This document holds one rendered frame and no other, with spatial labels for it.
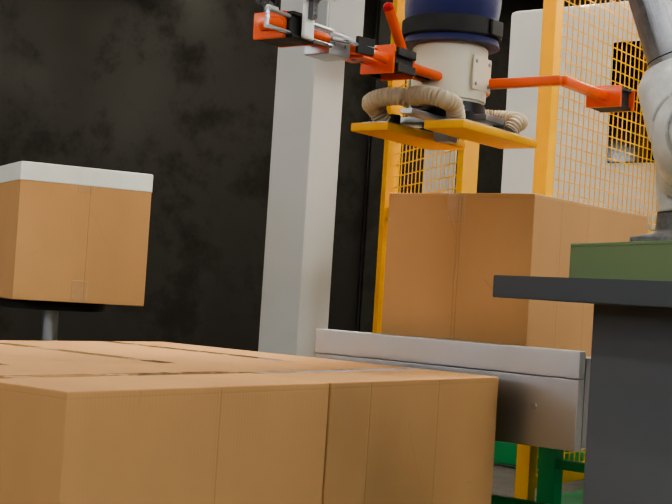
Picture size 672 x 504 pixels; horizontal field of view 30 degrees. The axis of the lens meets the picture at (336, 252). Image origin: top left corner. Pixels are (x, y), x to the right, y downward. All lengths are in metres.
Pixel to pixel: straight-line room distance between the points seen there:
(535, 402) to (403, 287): 0.47
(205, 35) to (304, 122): 7.45
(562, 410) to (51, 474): 1.27
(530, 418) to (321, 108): 1.61
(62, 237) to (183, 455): 1.90
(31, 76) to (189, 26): 1.53
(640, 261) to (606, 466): 0.36
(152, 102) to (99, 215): 7.36
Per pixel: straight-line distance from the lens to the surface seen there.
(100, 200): 3.79
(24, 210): 3.73
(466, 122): 2.64
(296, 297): 3.96
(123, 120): 11.00
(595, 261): 2.19
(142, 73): 11.12
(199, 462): 1.96
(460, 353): 2.82
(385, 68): 2.61
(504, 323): 2.84
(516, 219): 2.84
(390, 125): 2.74
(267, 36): 2.35
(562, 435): 2.71
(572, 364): 2.69
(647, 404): 2.14
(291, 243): 3.98
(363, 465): 2.30
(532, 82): 2.80
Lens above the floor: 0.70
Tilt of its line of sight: 2 degrees up
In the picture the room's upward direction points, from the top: 4 degrees clockwise
